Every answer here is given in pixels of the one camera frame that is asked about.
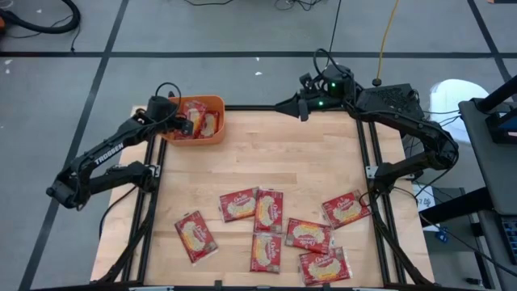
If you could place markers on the blue-lit black device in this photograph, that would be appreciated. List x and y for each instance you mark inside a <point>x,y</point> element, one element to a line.
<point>503,131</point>

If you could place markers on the small blue tag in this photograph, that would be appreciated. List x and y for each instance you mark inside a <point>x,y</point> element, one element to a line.
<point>443,235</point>

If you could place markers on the grey side desk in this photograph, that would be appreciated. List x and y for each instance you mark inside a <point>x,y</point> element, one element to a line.
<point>497,174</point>

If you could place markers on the silver mounting bracket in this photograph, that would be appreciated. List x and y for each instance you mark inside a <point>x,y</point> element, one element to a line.
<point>152,170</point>
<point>371,171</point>

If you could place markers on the black monitor pole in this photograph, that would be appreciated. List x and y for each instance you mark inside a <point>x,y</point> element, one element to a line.
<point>498,94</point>

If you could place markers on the blue-lit keyboard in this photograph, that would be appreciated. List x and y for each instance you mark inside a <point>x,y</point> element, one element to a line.
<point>511,240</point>

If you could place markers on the black side stand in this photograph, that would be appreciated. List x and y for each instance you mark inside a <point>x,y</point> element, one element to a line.
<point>456,206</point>

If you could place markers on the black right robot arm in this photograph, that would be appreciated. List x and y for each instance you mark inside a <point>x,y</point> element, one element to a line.
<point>404,121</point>

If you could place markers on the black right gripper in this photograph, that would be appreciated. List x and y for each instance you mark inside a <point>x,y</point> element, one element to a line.
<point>311,101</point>

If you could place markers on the black aluminium table frame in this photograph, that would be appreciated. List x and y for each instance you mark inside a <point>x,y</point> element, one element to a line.
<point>258,108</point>

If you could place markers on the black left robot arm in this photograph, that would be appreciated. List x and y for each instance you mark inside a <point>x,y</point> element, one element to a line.
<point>109,151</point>

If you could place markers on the white paper sheet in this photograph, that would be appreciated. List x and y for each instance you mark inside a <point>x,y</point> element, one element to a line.
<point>424,200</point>

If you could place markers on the orange plastic basket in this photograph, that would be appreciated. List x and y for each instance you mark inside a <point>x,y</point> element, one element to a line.
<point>202,141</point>

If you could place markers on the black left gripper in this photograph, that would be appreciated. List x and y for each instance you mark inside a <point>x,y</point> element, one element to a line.
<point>183,125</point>

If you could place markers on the red Orville popcorn bag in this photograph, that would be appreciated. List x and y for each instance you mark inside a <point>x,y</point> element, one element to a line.
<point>325,266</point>
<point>268,211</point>
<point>309,235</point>
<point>346,210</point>
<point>196,236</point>
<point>210,125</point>
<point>239,205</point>
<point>266,252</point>
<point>196,113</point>

